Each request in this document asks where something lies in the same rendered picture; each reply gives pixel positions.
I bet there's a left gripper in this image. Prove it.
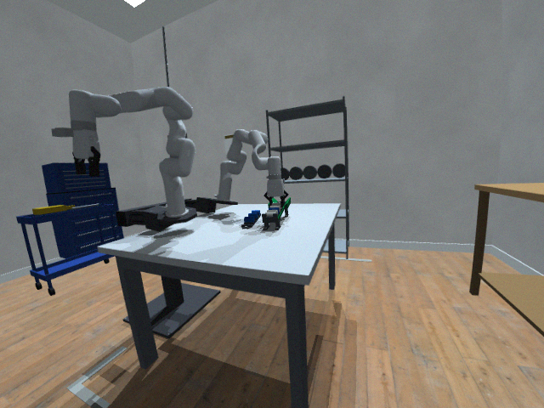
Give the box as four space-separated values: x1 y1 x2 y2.
264 179 288 207

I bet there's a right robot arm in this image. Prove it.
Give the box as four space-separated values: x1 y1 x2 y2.
52 87 196 218

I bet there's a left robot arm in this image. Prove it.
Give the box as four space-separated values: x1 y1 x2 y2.
214 129 285 201

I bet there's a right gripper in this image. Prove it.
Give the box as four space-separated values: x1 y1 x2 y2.
72 129 101 177

